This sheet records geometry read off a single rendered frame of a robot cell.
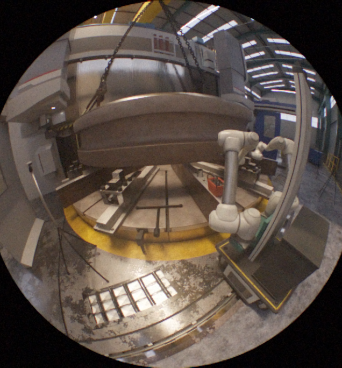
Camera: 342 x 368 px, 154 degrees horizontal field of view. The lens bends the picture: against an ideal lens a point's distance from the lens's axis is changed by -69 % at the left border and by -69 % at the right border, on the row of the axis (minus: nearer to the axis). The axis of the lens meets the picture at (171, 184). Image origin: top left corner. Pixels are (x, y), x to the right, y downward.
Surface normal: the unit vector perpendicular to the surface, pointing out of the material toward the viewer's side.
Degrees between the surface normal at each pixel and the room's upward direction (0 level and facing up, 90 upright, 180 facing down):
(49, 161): 90
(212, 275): 0
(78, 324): 0
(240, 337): 0
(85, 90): 90
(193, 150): 90
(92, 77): 90
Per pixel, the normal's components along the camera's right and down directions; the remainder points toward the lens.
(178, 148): 0.14, 0.44
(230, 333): -0.05, -0.89
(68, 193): 0.84, 0.21
